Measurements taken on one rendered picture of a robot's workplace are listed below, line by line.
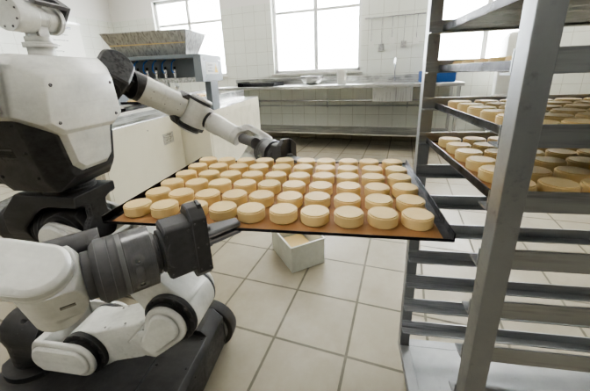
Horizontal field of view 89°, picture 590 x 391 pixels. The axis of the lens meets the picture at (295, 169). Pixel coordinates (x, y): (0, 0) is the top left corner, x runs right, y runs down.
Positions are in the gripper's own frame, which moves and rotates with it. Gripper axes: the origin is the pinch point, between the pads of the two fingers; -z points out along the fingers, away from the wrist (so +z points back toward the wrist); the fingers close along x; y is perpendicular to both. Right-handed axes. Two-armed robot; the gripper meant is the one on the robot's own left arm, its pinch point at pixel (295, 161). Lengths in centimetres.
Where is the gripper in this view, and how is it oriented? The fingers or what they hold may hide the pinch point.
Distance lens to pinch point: 88.0
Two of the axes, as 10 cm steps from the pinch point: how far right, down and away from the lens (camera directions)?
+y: 8.1, -2.1, 5.4
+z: -5.8, -2.3, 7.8
